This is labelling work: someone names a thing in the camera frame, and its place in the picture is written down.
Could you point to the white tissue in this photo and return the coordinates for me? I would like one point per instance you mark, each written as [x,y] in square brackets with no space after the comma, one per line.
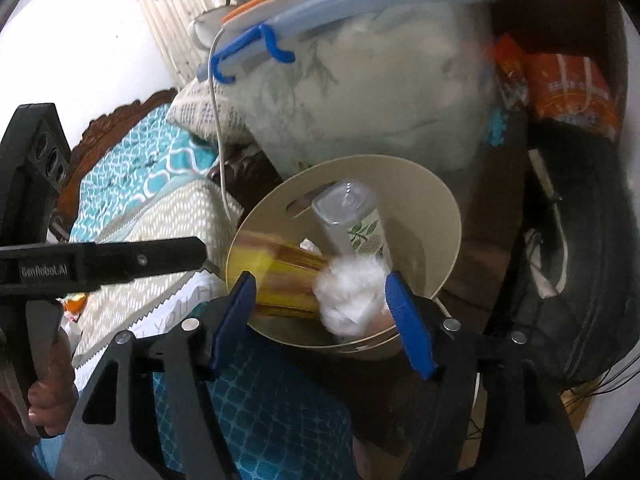
[345,295]

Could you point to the teal and beige patterned quilt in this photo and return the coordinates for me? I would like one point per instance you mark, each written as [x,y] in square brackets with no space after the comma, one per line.
[165,220]

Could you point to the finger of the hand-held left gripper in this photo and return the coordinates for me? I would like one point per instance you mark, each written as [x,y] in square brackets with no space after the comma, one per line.
[150,259]

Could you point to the orange red bag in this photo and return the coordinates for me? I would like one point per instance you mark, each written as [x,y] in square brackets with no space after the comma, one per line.
[565,85]

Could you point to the person's left hand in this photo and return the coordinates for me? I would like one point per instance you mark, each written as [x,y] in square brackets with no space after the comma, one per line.
[52,390]

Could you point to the carved wooden headboard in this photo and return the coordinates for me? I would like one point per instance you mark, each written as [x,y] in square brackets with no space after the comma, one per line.
[107,127]

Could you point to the beige floral curtain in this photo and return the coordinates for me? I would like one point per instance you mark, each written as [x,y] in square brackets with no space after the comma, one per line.
[175,5]

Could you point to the white plastic object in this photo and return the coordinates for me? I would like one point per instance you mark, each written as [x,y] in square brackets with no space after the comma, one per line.
[205,27]

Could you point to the beige knitted blanket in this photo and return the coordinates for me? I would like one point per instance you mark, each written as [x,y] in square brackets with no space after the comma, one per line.
[205,110]

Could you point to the beige plastic bin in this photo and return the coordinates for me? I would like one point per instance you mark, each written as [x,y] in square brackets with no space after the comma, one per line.
[425,220]

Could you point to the black bag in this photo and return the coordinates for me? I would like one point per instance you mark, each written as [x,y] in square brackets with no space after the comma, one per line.
[595,240]

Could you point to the clear bottle with leaf label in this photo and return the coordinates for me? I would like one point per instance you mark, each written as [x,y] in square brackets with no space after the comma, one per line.
[365,230]

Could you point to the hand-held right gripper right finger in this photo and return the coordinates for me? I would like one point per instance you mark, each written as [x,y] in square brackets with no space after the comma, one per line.
[407,327]

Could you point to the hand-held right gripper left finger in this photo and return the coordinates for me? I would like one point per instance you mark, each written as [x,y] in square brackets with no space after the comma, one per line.
[234,322]

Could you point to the clear storage bin orange lid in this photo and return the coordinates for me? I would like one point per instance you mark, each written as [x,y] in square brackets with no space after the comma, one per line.
[380,85]

